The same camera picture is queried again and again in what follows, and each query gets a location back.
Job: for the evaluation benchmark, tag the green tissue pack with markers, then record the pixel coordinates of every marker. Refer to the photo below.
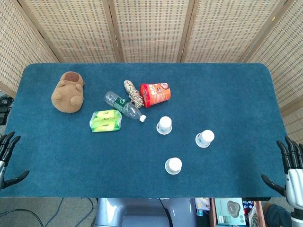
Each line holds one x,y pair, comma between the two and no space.
105,121

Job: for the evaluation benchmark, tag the white printed package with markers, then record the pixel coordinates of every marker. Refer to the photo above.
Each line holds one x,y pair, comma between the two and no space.
203,204

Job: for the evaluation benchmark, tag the teal product box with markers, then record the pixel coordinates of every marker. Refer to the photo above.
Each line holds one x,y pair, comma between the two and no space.
228,211

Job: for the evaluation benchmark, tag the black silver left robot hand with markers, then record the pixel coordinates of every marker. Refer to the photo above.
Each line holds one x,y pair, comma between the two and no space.
7,147

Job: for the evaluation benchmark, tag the brown plush toy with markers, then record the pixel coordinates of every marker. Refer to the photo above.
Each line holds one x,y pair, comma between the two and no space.
67,93

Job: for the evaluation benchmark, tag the white floral paper cup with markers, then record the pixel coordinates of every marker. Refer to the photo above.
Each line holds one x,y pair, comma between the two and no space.
164,124
174,165
205,138

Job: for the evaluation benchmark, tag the brown storage crate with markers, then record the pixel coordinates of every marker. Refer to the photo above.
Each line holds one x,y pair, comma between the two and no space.
259,210

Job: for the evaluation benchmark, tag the grey robot torso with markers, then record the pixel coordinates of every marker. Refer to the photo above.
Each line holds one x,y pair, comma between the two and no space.
132,212

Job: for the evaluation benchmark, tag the black electronic equipment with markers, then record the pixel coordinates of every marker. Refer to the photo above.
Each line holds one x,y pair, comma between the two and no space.
4,111

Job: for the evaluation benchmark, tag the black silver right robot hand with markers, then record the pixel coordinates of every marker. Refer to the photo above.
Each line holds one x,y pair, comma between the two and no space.
294,182

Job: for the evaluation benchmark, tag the blue felt table mat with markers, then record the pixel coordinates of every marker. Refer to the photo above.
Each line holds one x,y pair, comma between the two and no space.
94,160

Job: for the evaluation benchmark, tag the dark blue cloth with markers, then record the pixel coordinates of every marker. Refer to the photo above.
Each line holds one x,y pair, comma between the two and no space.
279,216

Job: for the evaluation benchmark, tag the orange instant noodle cup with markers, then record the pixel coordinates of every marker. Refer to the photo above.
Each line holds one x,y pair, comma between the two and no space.
156,94

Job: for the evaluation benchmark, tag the woven folding screen panel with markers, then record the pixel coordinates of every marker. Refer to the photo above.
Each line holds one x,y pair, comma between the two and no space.
288,59
14,35
151,28
71,28
225,28

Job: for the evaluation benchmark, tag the clear plastic bottle green label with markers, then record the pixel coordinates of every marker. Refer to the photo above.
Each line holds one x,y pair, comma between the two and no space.
123,106

